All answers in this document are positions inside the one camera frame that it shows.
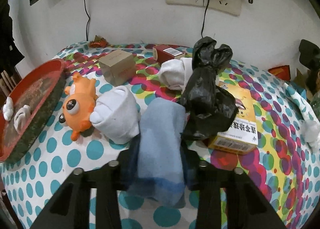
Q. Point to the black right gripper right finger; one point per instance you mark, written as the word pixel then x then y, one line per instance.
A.
pixel 246 205

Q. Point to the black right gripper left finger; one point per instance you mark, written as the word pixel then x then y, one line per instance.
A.
pixel 69 206

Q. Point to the yellow book box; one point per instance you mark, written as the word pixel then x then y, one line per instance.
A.
pixel 242 136

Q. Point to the orange toy animal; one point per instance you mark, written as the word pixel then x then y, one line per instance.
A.
pixel 79 104

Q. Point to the light blue sock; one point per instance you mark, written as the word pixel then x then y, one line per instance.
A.
pixel 159 171

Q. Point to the white sock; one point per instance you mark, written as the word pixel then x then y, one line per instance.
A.
pixel 175 73
pixel 116 115

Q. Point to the tan cardboard box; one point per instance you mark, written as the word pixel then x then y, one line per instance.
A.
pixel 117 67

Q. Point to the white crumpled tissue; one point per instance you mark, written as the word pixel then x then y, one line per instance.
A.
pixel 310 132

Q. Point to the red round tray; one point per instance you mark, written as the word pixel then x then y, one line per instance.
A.
pixel 33 101

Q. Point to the colourful dotted tablecloth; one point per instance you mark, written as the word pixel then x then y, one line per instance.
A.
pixel 282 165

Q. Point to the red packet at right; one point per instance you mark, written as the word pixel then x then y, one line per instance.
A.
pixel 281 72

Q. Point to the red candy wrapper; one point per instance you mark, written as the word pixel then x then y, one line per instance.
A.
pixel 98 42

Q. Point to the dark red barcode box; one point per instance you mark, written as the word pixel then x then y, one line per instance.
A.
pixel 163 53

